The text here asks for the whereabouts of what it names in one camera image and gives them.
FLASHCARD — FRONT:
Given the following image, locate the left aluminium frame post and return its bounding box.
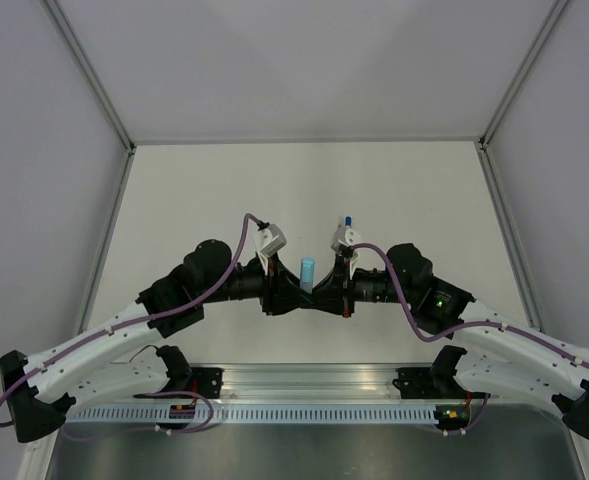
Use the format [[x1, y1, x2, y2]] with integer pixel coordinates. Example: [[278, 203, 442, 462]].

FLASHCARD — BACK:
[[40, 0, 136, 154]]

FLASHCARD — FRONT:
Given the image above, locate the light blue highlighter pen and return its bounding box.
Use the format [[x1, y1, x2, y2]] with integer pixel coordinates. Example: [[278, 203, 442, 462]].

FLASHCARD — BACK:
[[300, 278, 314, 294]]

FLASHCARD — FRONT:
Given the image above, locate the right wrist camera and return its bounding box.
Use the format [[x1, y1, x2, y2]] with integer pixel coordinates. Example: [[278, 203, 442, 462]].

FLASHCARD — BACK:
[[331, 225, 362, 275]]

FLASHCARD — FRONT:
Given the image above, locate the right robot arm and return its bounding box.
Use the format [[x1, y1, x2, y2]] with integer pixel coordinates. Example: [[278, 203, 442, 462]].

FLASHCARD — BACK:
[[308, 243, 589, 440]]

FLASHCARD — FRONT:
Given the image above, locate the light blue eraser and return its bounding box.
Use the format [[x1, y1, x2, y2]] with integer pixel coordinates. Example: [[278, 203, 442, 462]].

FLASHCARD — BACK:
[[300, 257, 315, 283]]

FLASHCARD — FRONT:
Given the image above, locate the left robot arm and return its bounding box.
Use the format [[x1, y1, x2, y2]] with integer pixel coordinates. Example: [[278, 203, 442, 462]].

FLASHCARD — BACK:
[[0, 239, 314, 444]]

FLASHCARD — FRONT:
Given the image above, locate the slotted cable duct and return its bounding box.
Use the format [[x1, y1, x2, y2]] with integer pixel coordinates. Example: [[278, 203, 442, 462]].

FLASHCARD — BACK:
[[70, 402, 438, 425]]

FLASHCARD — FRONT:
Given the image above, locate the right aluminium frame post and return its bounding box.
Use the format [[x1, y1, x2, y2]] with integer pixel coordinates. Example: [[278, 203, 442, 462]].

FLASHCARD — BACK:
[[477, 0, 573, 151]]

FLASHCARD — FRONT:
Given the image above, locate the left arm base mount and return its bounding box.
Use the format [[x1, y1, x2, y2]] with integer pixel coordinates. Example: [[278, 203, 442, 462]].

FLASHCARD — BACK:
[[130, 345, 223, 399]]

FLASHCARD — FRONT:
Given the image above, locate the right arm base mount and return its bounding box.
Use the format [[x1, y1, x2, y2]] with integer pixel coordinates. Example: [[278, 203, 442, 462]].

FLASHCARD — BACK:
[[392, 346, 485, 400]]

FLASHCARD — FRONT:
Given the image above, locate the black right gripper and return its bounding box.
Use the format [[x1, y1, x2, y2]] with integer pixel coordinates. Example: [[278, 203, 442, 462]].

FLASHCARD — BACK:
[[308, 255, 414, 318]]

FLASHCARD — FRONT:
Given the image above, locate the aluminium frame post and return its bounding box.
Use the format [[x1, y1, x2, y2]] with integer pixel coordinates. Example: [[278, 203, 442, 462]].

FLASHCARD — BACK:
[[40, 0, 136, 154], [477, 0, 573, 151]]

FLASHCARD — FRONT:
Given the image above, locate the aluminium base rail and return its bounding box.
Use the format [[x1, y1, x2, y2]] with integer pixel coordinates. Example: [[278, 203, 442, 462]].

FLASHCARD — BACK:
[[93, 362, 550, 405]]

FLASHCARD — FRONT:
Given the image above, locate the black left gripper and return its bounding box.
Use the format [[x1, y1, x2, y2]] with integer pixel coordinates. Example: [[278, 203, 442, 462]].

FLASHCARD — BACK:
[[201, 251, 316, 317]]

